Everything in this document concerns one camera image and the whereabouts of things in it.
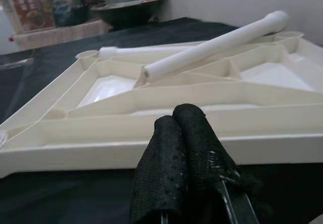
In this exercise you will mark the white plastic table top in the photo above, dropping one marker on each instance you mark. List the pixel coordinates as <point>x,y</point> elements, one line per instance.
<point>101,153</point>

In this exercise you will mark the clear tape strip patch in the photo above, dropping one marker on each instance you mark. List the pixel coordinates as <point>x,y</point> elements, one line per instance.
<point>15,63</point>

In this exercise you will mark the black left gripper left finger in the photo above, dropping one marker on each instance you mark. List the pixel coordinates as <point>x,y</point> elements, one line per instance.
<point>159,173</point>

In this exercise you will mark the white plastic table leg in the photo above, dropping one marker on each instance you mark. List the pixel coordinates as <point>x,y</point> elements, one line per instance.
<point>141,52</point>
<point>214,45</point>

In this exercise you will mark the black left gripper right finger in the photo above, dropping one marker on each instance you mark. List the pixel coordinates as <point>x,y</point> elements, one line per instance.
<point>199,145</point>

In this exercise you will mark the black table cloth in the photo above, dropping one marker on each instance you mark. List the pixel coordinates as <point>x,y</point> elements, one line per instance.
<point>63,198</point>

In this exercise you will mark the red poster sign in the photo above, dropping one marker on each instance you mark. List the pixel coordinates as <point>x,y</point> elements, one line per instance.
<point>31,12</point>

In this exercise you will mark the black round tub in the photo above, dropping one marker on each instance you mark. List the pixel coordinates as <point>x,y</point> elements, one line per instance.
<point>128,13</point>

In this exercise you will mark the beige cloth cover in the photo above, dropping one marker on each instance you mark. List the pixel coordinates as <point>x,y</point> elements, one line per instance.
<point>63,33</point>

